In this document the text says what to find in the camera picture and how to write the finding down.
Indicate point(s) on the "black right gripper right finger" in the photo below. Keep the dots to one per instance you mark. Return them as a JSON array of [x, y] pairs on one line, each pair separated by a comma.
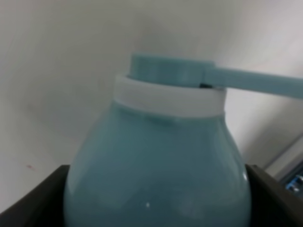
[[272, 204]]

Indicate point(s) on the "teal pencil sharpener with crank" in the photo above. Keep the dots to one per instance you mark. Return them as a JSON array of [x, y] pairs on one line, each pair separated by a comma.
[[162, 155]]

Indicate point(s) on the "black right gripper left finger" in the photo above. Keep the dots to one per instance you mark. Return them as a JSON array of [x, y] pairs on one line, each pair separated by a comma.
[[41, 207]]

